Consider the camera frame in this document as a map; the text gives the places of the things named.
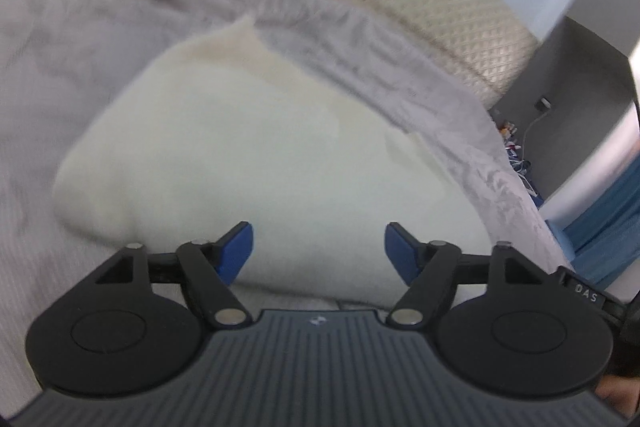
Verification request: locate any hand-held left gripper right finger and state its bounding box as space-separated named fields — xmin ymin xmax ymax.
xmin=384 ymin=221 xmax=549 ymax=327

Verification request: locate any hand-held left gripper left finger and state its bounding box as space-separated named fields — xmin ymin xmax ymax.
xmin=95 ymin=221 xmax=254 ymax=329

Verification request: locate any person's right hand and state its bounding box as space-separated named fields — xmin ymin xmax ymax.
xmin=596 ymin=378 xmax=640 ymax=419

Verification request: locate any blue curtain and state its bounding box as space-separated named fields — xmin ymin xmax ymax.
xmin=545 ymin=152 xmax=640 ymax=290

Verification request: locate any cluster of small bottles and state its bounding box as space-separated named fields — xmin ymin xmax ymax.
xmin=492 ymin=119 xmax=538 ymax=208

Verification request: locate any grey bed blanket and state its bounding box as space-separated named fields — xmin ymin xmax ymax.
xmin=0 ymin=0 xmax=563 ymax=408

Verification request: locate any white charger cable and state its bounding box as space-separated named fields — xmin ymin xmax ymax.
xmin=522 ymin=109 xmax=548 ymax=162

